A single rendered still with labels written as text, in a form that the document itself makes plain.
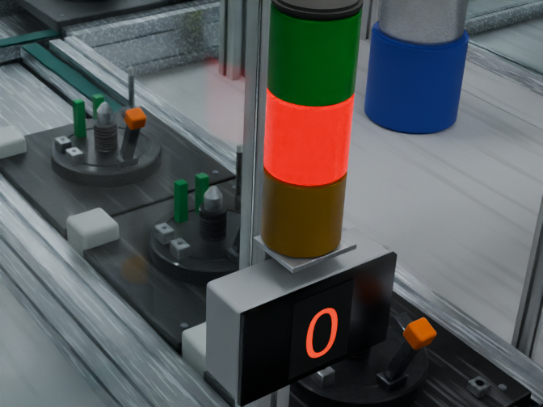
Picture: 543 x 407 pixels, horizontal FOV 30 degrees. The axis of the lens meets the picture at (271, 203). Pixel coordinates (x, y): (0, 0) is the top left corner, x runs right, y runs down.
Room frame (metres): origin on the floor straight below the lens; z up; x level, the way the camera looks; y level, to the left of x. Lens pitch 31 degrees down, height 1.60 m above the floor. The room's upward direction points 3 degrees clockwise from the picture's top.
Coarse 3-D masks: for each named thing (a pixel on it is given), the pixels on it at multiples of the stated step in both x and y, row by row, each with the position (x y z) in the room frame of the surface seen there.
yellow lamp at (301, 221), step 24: (264, 168) 0.53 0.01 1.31; (264, 192) 0.52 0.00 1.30; (288, 192) 0.50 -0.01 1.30; (312, 192) 0.50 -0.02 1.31; (336, 192) 0.51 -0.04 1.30; (264, 216) 0.52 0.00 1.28; (288, 216) 0.50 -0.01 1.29; (312, 216) 0.50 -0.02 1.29; (336, 216) 0.51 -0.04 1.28; (264, 240) 0.52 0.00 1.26; (288, 240) 0.50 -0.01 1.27; (312, 240) 0.50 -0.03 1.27; (336, 240) 0.51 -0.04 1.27
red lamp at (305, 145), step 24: (288, 120) 0.51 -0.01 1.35; (312, 120) 0.50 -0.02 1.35; (336, 120) 0.51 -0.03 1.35; (264, 144) 0.52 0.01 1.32; (288, 144) 0.51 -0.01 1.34; (312, 144) 0.50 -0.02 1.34; (336, 144) 0.51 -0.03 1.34; (288, 168) 0.51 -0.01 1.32; (312, 168) 0.50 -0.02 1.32; (336, 168) 0.51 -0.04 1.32
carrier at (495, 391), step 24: (408, 312) 0.85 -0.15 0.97; (360, 360) 0.74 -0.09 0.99; (384, 360) 0.74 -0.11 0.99; (432, 360) 0.77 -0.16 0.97; (456, 360) 0.77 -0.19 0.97; (480, 360) 0.77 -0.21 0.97; (312, 384) 0.70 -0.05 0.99; (336, 384) 0.71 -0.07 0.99; (360, 384) 0.71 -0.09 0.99; (384, 384) 0.70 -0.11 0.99; (408, 384) 0.71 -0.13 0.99; (432, 384) 0.73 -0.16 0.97; (456, 384) 0.74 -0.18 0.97; (504, 384) 0.74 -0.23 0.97
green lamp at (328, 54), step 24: (288, 24) 0.51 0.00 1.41; (312, 24) 0.50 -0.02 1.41; (336, 24) 0.51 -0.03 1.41; (360, 24) 0.52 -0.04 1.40; (288, 48) 0.51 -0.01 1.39; (312, 48) 0.50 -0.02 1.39; (336, 48) 0.51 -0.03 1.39; (288, 72) 0.51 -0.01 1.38; (312, 72) 0.50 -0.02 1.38; (336, 72) 0.51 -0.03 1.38; (288, 96) 0.51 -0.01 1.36; (312, 96) 0.50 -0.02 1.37; (336, 96) 0.51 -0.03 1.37
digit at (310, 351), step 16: (336, 288) 0.51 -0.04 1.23; (352, 288) 0.52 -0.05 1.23; (304, 304) 0.50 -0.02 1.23; (320, 304) 0.51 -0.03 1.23; (336, 304) 0.51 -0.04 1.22; (304, 320) 0.50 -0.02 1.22; (320, 320) 0.51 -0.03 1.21; (336, 320) 0.51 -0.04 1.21; (304, 336) 0.50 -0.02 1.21; (320, 336) 0.51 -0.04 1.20; (336, 336) 0.52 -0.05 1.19; (304, 352) 0.50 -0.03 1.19; (320, 352) 0.51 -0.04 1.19; (336, 352) 0.52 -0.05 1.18; (304, 368) 0.50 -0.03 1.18
